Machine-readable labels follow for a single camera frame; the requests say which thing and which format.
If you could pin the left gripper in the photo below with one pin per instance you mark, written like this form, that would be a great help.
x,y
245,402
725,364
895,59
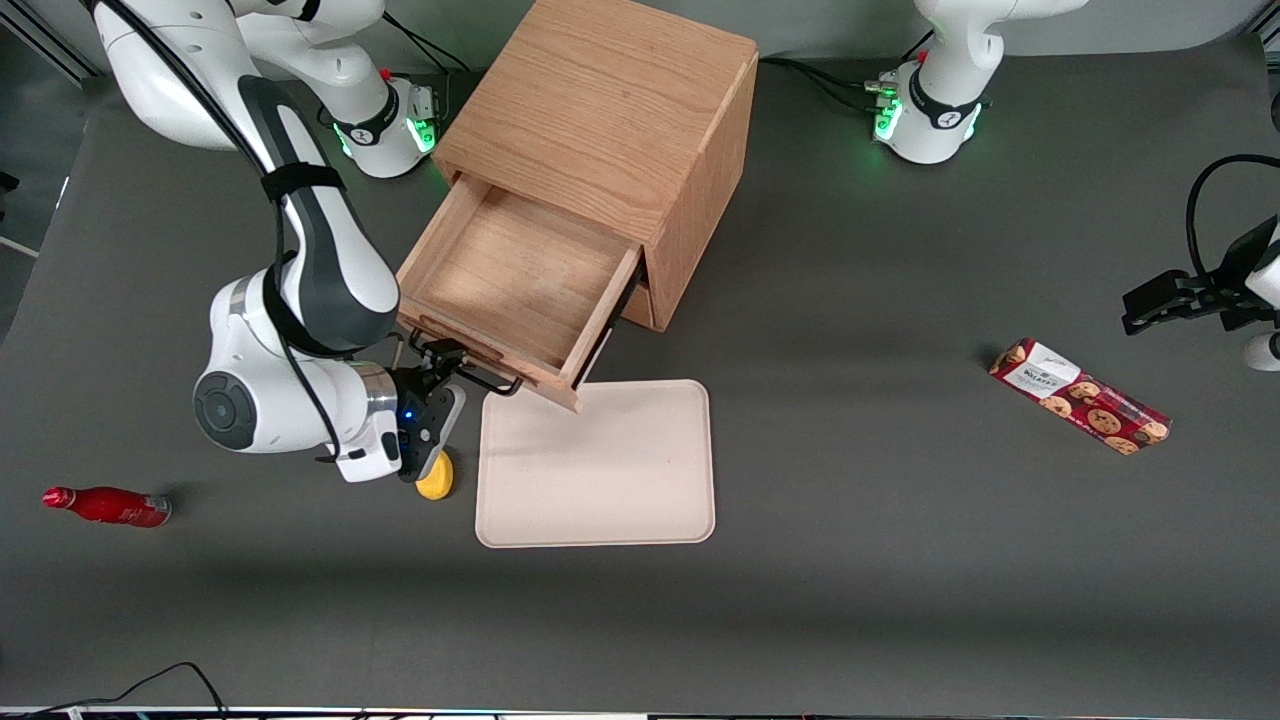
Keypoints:
x,y
1212,289

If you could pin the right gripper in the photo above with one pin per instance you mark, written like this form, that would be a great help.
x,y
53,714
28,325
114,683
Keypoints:
x,y
413,383

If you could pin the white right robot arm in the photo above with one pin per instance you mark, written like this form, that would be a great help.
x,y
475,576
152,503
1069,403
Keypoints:
x,y
330,270

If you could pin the wooden drawer cabinet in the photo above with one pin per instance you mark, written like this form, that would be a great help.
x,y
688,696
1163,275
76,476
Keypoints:
x,y
600,100

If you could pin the yellow lemon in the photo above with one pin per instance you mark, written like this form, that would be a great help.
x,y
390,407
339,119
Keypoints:
x,y
437,487

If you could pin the red cookie box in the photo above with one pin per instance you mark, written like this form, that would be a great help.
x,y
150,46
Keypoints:
x,y
1085,400

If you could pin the beige rectangular tray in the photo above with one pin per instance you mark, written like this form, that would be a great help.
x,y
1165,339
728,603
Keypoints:
x,y
595,480

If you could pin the red bottle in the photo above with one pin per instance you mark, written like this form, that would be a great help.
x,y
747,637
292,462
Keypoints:
x,y
110,506

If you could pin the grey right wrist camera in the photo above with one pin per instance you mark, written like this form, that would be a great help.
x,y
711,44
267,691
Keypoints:
x,y
435,435

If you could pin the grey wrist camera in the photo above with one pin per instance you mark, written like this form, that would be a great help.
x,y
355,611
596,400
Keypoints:
x,y
435,435
1263,352

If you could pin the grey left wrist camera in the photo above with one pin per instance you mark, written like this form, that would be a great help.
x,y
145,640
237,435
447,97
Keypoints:
x,y
1263,352

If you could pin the grey metal rail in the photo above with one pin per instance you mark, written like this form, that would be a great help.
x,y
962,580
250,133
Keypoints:
x,y
1268,40
50,45

